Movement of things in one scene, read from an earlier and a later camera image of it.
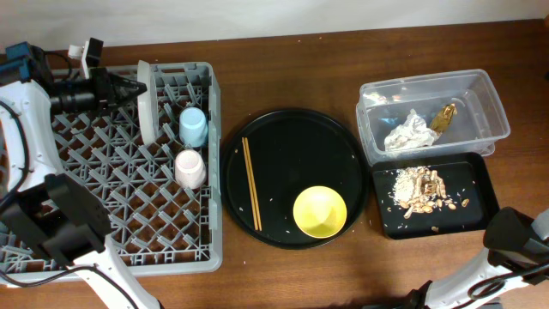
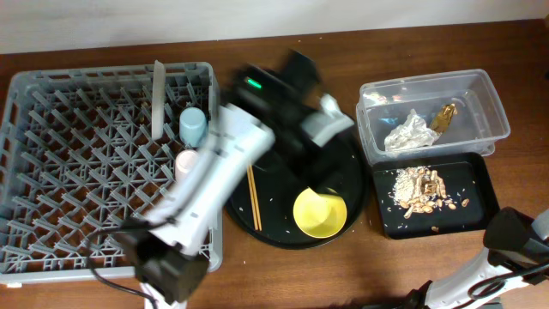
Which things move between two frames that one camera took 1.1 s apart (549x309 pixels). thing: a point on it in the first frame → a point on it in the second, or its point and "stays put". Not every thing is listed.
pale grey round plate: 147,102 → 158,100
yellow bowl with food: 320,211 stays put
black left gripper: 101,91 → 315,170
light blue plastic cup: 192,127 stays put
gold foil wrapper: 443,119 stays put
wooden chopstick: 256,203 stays put
